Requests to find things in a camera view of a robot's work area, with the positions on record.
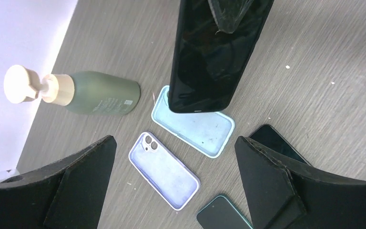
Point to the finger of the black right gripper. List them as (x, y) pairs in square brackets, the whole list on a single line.
[(228, 14)]

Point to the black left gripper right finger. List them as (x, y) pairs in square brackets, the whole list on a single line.
[(283, 193)]

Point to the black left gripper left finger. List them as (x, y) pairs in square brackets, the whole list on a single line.
[(66, 194)]

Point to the bare black phone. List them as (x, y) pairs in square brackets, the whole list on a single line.
[(269, 137), (221, 213)]

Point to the green soap pump bottle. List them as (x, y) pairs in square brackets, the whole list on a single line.
[(85, 93)]

